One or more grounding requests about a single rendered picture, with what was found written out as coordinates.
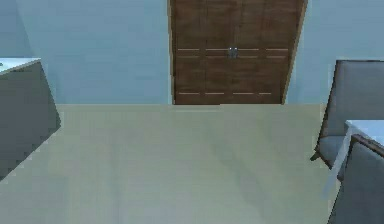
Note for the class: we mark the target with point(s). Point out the brown wooden double door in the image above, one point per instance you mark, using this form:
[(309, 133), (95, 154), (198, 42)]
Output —
[(206, 73)]

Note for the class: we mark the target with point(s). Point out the grey cabinet with white top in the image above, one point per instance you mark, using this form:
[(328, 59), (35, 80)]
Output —
[(23, 113)]

